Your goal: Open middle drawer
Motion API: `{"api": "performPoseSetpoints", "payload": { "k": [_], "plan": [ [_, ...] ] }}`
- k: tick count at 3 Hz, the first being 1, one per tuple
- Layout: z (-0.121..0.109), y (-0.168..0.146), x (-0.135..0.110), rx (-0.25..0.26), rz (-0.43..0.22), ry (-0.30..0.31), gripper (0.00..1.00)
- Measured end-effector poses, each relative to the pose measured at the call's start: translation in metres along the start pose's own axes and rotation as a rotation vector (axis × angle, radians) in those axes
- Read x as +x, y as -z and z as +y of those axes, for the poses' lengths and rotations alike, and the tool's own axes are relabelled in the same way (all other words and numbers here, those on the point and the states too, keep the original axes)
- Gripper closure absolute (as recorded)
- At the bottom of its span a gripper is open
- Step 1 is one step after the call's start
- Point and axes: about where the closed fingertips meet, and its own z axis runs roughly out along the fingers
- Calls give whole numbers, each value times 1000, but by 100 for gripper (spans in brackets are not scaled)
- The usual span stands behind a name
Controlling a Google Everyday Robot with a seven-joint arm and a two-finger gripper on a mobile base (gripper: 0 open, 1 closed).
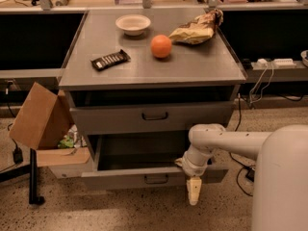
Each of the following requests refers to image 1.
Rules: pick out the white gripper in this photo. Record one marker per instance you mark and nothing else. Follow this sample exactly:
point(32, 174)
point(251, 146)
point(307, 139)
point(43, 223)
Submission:
point(194, 168)

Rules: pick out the grey drawer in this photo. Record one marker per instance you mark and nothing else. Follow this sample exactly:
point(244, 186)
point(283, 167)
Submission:
point(138, 160)
point(149, 118)

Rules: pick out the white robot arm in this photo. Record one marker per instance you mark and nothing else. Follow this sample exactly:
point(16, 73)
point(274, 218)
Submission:
point(280, 195)

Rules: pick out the grey drawer cabinet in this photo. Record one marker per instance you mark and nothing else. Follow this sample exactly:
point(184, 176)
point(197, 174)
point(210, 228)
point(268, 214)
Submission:
point(191, 74)

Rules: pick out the grey top drawer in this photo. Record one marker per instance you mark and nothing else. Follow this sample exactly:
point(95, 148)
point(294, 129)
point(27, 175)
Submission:
point(149, 118)

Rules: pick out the black power adapter right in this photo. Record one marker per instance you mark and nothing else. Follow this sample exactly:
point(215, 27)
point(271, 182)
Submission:
point(250, 174)

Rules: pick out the black power adapter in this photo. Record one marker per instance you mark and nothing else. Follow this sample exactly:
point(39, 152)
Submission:
point(250, 174)
point(17, 156)

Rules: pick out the green packet in box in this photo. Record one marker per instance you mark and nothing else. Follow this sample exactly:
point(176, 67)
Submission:
point(66, 142)

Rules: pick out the orange fruit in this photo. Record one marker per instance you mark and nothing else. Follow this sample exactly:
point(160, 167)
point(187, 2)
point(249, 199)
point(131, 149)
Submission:
point(161, 46)

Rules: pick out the black snack bar wrapper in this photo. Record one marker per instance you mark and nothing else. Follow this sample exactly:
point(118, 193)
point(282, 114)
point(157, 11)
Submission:
point(110, 60)

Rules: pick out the white power strip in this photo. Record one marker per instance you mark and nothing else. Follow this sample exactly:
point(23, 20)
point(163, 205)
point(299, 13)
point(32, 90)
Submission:
point(276, 63)

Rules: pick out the yellow chip bag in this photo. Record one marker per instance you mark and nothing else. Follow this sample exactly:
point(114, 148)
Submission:
point(198, 30)

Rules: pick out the brown cardboard box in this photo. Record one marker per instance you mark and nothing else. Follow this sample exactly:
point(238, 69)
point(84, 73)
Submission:
point(41, 123)

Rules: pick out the black table leg left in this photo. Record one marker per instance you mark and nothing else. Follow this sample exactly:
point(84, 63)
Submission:
point(34, 198)

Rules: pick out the white bowl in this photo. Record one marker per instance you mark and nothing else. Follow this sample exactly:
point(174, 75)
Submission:
point(133, 24)

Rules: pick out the black power adapter left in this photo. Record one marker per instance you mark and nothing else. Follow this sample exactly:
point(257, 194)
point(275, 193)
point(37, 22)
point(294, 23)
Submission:
point(17, 156)

